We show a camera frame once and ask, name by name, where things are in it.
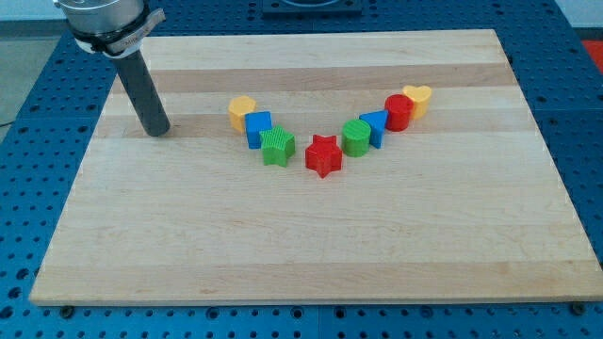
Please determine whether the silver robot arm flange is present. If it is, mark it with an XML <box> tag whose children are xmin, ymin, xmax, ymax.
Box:
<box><xmin>53</xmin><ymin>0</ymin><xmax>166</xmax><ymax>59</ymax></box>

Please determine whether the red star block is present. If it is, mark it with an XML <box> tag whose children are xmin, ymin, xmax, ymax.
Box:
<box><xmin>305</xmin><ymin>135</ymin><xmax>343</xmax><ymax>178</ymax></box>

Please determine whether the green star block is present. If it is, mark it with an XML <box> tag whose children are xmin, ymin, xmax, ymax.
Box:
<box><xmin>260</xmin><ymin>125</ymin><xmax>296</xmax><ymax>168</ymax></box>

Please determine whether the light wooden board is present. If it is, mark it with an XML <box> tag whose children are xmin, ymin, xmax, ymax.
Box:
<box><xmin>29</xmin><ymin>29</ymin><xmax>602</xmax><ymax>306</ymax></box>

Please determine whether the green cylinder block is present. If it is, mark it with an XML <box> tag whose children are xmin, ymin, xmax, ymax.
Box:
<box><xmin>342</xmin><ymin>119</ymin><xmax>371</xmax><ymax>157</ymax></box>

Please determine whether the blue cube block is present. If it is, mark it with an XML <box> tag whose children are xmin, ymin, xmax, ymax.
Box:
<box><xmin>245</xmin><ymin>111</ymin><xmax>272</xmax><ymax>149</ymax></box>

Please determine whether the blue triangle block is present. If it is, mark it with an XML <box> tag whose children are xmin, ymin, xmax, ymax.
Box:
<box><xmin>359</xmin><ymin>110</ymin><xmax>388</xmax><ymax>149</ymax></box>

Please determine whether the red cylinder block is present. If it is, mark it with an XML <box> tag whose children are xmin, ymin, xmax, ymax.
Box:
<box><xmin>384</xmin><ymin>94</ymin><xmax>414</xmax><ymax>132</ymax></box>

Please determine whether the yellow heart block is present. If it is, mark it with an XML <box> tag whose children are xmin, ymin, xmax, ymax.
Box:
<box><xmin>402</xmin><ymin>85</ymin><xmax>432</xmax><ymax>121</ymax></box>

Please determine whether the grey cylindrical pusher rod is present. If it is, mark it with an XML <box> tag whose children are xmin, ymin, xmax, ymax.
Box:
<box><xmin>112</xmin><ymin>51</ymin><xmax>171</xmax><ymax>137</ymax></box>

